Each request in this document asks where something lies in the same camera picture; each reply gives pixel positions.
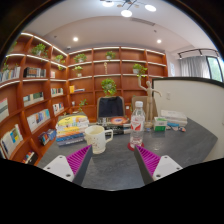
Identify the orange wooden bookshelf wall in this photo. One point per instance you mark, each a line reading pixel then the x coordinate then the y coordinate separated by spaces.
pixel 39 83

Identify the potted green plant on shelf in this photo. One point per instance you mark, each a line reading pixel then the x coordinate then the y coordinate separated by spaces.
pixel 109 86

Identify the black office chair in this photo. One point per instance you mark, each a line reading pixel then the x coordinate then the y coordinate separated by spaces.
pixel 108 107

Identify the stack of white boxes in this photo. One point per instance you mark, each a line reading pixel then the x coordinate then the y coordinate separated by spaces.
pixel 174 117

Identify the white partition board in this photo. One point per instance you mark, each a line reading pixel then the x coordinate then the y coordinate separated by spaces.
pixel 200 99

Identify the red round coaster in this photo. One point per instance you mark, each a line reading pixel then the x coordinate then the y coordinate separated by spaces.
pixel 132 147

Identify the wooden artist mannequin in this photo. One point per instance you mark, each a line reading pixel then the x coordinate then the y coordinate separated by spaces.
pixel 149 104

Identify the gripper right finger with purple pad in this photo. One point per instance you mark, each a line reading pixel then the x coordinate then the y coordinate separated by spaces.
pixel 154 167

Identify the white ceramic mug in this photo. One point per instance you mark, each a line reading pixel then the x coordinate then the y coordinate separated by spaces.
pixel 98 137

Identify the black book with orange disc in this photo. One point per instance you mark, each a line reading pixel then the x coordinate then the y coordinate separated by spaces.
pixel 119 125

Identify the ceiling chandelier lamp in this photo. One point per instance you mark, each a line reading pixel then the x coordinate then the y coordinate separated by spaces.
pixel 126 6

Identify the stack of colourful books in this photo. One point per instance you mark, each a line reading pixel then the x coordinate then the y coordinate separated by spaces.
pixel 70 129

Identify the green and white box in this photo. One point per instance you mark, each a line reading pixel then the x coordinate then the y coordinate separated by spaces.
pixel 160 123

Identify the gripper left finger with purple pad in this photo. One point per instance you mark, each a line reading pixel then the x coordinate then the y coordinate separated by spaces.
pixel 72 167

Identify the grey window curtain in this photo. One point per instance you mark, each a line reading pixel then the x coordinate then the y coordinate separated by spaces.
pixel 195 66

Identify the clear plastic water bottle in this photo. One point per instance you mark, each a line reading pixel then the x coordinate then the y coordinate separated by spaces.
pixel 137 124

